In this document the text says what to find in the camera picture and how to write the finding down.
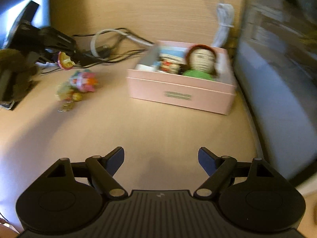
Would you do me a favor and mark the pink cardboard box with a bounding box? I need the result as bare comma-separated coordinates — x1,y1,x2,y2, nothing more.
127,41,236,115

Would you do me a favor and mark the black cables bundle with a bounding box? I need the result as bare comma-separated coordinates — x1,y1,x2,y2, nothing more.
39,27,149,75

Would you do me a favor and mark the pink pig toy keychain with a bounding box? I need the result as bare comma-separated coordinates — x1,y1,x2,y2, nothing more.
69,69,98,93

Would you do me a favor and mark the pink yellow cupcake toy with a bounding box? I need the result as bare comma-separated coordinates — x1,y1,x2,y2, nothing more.
57,52,76,70

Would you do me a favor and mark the gloved left hand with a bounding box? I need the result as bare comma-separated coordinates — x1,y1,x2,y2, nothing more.
1,48,39,110

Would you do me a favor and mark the black power adapter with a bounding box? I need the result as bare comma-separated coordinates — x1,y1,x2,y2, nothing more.
82,45,112,59

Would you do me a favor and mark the computer monitor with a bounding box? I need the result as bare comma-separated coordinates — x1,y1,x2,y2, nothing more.
0,0,50,50

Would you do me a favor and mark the coiled white cable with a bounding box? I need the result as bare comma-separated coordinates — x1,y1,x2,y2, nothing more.
193,0,235,48

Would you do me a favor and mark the pale yellow small toy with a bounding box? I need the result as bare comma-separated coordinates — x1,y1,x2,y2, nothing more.
55,82,83,112

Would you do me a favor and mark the crochet doll with red hat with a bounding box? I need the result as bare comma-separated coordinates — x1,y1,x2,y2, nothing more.
182,44,218,81

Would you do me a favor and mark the blue white wet wipes pack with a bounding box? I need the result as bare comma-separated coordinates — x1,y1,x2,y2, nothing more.
149,46,187,67

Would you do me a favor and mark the red small figurine keychain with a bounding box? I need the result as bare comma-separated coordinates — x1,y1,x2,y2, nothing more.
158,58,183,75

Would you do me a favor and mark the grey cable loop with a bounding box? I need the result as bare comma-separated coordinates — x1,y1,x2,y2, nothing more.
90,28,154,59

